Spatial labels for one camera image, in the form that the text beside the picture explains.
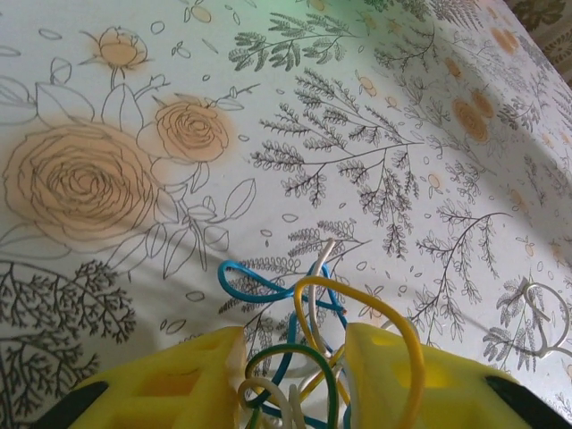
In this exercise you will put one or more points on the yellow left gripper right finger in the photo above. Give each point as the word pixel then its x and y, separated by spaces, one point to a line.
pixel 460 393

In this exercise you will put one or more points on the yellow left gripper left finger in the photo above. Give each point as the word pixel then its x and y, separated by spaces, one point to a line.
pixel 156 393

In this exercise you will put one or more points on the floral tablecloth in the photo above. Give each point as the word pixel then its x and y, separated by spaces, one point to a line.
pixel 357 89

